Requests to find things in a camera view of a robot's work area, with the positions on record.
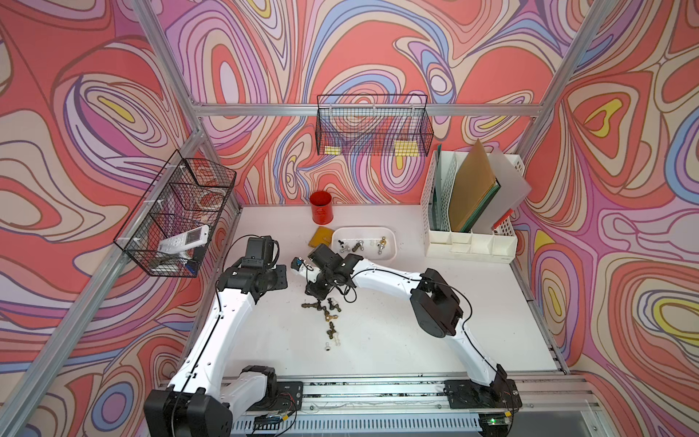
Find white storage box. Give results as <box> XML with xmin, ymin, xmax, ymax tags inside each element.
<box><xmin>331</xmin><ymin>226</ymin><xmax>398</xmax><ymax>264</ymax></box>

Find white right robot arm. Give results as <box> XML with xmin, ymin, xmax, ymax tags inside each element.
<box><xmin>291</xmin><ymin>244</ymin><xmax>515</xmax><ymax>399</ymax></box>

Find white file organizer rack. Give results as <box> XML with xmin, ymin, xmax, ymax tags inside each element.
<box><xmin>420</xmin><ymin>149</ymin><xmax>520</xmax><ymax>264</ymax></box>

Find grey plastic sheet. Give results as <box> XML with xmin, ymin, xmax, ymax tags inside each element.
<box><xmin>471</xmin><ymin>149</ymin><xmax>532</xmax><ymax>234</ymax></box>

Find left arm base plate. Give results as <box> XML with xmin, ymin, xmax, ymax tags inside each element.
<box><xmin>261</xmin><ymin>382</ymin><xmax>304</xmax><ymax>413</ymax></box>

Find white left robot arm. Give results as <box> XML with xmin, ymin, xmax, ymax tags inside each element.
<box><xmin>144</xmin><ymin>234</ymin><xmax>288</xmax><ymax>436</ymax></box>

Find yellow sponge pad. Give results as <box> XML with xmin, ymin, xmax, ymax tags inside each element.
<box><xmin>309</xmin><ymin>226</ymin><xmax>334</xmax><ymax>248</ymax></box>

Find brown cardboard folder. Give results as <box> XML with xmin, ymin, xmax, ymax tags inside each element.
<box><xmin>449</xmin><ymin>140</ymin><xmax>501</xmax><ymax>232</ymax></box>

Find black wire basket wall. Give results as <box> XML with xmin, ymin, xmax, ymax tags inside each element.
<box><xmin>114</xmin><ymin>151</ymin><xmax>237</xmax><ymax>278</ymax></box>
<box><xmin>315</xmin><ymin>91</ymin><xmax>434</xmax><ymax>158</ymax></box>

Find black wire basket back wall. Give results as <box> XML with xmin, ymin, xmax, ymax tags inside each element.
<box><xmin>315</xmin><ymin>91</ymin><xmax>434</xmax><ymax>158</ymax></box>

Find white remote control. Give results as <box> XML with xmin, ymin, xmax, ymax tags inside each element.
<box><xmin>158</xmin><ymin>225</ymin><xmax>209</xmax><ymax>255</ymax></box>

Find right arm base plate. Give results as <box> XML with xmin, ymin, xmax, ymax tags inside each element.
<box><xmin>443</xmin><ymin>378</ymin><xmax>522</xmax><ymax>411</ymax></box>

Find black wire basket left wall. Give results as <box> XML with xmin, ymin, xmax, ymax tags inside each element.
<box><xmin>114</xmin><ymin>151</ymin><xmax>237</xmax><ymax>278</ymax></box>

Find red metal cup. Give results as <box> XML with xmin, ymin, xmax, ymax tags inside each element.
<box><xmin>309</xmin><ymin>190</ymin><xmax>334</xmax><ymax>226</ymax></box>

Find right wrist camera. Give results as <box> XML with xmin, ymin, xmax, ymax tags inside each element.
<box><xmin>289</xmin><ymin>257</ymin><xmax>306</xmax><ymax>273</ymax></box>

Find green folder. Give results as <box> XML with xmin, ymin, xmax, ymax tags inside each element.
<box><xmin>461</xmin><ymin>180</ymin><xmax>501</xmax><ymax>232</ymax></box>

